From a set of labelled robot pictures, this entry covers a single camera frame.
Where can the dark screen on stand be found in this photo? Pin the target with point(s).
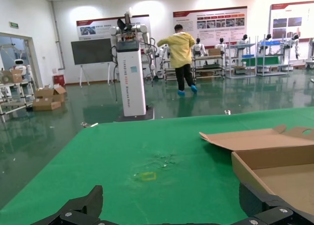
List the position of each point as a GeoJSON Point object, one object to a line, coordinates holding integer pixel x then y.
{"type": "Point", "coordinates": [90, 50]}

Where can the info poster with building photos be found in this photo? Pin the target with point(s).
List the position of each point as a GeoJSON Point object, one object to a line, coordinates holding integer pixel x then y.
{"type": "Point", "coordinates": [292, 13]}

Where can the roller shelf workbench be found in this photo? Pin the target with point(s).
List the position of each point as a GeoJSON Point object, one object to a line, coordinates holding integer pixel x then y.
{"type": "Point", "coordinates": [169, 70]}
{"type": "Point", "coordinates": [208, 67]}

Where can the red box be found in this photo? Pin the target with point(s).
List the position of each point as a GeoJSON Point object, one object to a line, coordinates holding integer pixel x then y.
{"type": "Point", "coordinates": [59, 80]}

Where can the small white red robot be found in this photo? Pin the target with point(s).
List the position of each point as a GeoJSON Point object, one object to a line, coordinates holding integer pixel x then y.
{"type": "Point", "coordinates": [20, 65]}

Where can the flat cardboard shipping box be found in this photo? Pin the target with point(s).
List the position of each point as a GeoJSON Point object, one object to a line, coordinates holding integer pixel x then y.
{"type": "Point", "coordinates": [45, 105]}

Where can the blue plastic bin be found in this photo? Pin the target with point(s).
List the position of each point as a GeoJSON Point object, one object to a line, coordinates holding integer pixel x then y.
{"type": "Point", "coordinates": [269, 43]}

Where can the open cardboard shipping box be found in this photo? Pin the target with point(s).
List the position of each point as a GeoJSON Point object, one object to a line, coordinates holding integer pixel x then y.
{"type": "Point", "coordinates": [46, 93]}

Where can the green rack cloth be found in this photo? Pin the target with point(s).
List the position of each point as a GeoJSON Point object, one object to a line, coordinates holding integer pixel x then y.
{"type": "Point", "coordinates": [265, 61]}

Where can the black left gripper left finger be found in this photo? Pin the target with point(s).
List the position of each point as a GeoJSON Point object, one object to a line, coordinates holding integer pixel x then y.
{"type": "Point", "coordinates": [83, 207]}

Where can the white tube frame rack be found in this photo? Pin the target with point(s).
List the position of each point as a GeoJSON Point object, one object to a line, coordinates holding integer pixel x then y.
{"type": "Point", "coordinates": [12, 104]}

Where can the green exit sign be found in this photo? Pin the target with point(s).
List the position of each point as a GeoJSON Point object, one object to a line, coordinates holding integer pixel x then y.
{"type": "Point", "coordinates": [14, 25]}

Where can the white wall pipe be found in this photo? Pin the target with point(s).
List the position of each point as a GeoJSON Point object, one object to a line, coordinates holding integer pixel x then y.
{"type": "Point", "coordinates": [55, 21]}

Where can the grey-framed glass doorway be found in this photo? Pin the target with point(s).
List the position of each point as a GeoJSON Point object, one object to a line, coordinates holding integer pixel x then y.
{"type": "Point", "coordinates": [34, 58]}

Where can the closed cardboard box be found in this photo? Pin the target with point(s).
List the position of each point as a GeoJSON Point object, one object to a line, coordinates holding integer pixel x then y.
{"type": "Point", "coordinates": [214, 52]}

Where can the white humanoid robot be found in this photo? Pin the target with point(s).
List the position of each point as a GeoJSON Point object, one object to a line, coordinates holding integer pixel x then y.
{"type": "Point", "coordinates": [164, 53]}
{"type": "Point", "coordinates": [295, 42]}
{"type": "Point", "coordinates": [199, 48]}
{"type": "Point", "coordinates": [221, 46]}
{"type": "Point", "coordinates": [243, 42]}
{"type": "Point", "coordinates": [269, 36]}

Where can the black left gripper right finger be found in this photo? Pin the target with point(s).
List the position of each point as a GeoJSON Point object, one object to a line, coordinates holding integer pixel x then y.
{"type": "Point", "coordinates": [260, 205]}

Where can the green tablecloth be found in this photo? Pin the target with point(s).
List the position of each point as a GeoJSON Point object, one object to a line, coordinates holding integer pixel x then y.
{"type": "Point", "coordinates": [98, 161]}

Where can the metal tablecloth clip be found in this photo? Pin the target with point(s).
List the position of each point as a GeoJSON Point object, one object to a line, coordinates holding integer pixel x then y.
{"type": "Point", "coordinates": [86, 124]}
{"type": "Point", "coordinates": [227, 112]}

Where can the wide red-header info poster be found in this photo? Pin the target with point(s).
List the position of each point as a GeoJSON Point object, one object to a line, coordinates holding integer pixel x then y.
{"type": "Point", "coordinates": [211, 16]}

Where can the grey metal shelf rack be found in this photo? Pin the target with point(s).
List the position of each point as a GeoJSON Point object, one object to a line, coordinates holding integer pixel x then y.
{"type": "Point", "coordinates": [239, 46]}

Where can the open brown cardboard box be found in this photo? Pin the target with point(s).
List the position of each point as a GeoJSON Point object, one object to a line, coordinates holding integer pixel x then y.
{"type": "Point", "coordinates": [257, 139]}

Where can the cardboard box with round hole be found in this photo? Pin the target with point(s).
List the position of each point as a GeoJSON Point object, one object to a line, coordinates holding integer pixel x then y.
{"type": "Point", "coordinates": [13, 77]}

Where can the person in yellow jacket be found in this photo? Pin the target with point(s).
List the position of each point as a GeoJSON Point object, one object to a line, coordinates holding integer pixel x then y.
{"type": "Point", "coordinates": [180, 50]}

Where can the white metal shelf rack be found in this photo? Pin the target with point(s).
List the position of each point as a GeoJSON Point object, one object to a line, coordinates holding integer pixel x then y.
{"type": "Point", "coordinates": [269, 74]}

